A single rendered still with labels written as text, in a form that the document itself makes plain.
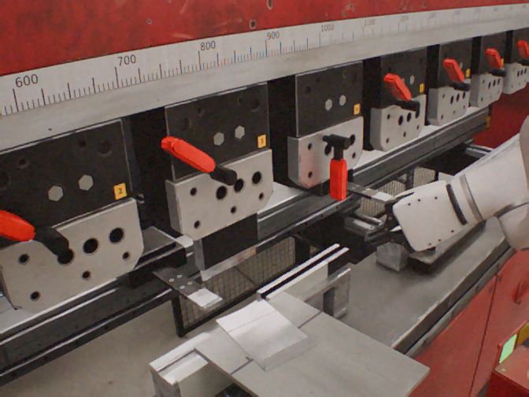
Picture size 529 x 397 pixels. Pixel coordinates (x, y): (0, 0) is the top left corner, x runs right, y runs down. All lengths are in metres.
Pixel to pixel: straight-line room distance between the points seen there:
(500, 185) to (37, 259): 0.66
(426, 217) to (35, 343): 0.68
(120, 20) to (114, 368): 1.86
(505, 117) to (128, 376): 2.18
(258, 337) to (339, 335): 0.11
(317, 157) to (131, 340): 1.76
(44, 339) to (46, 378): 1.39
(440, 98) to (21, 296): 0.80
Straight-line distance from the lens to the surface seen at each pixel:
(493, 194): 0.83
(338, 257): 0.89
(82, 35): 0.48
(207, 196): 0.58
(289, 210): 1.14
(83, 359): 2.31
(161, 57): 0.52
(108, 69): 0.49
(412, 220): 0.86
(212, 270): 0.69
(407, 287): 1.04
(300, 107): 0.67
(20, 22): 0.46
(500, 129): 2.77
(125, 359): 2.25
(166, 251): 0.89
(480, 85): 1.18
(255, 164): 0.62
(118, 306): 0.93
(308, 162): 0.70
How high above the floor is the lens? 1.46
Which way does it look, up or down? 25 degrees down
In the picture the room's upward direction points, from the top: 3 degrees counter-clockwise
